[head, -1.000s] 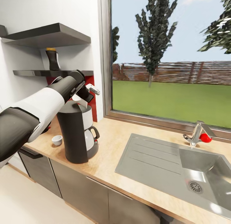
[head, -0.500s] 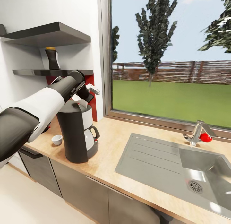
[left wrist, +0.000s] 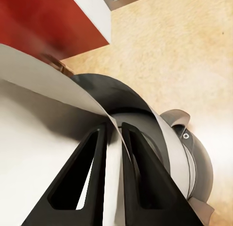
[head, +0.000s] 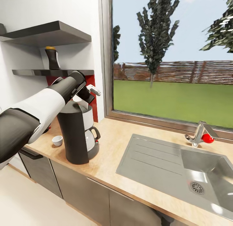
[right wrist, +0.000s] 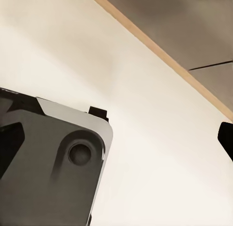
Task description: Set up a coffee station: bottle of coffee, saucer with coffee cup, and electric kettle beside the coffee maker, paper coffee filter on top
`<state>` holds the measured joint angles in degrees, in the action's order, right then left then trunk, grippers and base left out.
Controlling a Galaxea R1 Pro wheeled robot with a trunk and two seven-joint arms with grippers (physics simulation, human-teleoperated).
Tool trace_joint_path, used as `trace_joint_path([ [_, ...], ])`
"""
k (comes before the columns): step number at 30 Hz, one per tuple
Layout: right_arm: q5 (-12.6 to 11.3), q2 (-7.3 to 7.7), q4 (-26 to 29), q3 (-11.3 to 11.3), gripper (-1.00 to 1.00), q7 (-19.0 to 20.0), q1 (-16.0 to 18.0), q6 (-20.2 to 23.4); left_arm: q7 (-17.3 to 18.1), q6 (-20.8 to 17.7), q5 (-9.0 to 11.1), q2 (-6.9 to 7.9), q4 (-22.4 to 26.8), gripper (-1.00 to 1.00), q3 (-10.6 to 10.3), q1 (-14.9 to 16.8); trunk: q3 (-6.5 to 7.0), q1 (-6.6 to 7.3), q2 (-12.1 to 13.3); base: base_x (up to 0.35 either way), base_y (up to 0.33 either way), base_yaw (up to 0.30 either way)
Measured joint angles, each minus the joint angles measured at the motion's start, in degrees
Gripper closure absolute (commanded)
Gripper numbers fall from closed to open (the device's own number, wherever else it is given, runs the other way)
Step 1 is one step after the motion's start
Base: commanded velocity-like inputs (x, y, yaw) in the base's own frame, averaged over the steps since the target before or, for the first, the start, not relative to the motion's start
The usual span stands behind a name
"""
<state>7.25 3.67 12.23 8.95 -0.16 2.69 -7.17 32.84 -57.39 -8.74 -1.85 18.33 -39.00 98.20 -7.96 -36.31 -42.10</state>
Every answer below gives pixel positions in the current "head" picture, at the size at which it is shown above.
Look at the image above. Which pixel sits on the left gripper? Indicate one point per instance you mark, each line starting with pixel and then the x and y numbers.
pixel 86 97

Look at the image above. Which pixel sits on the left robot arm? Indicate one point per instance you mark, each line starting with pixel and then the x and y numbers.
pixel 24 122

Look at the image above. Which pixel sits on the coffee cup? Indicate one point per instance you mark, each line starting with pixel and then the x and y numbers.
pixel 58 140

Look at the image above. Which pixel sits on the bottle of coffee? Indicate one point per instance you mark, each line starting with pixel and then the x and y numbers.
pixel 52 55

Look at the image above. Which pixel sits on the drop in sink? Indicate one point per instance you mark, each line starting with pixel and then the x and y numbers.
pixel 173 169

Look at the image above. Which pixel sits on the dishwasher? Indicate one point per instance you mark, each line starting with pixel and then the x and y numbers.
pixel 39 169

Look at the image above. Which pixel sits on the paper coffee filter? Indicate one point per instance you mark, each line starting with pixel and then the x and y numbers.
pixel 80 101

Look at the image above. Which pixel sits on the coffee maker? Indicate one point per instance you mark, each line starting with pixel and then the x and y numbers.
pixel 76 124

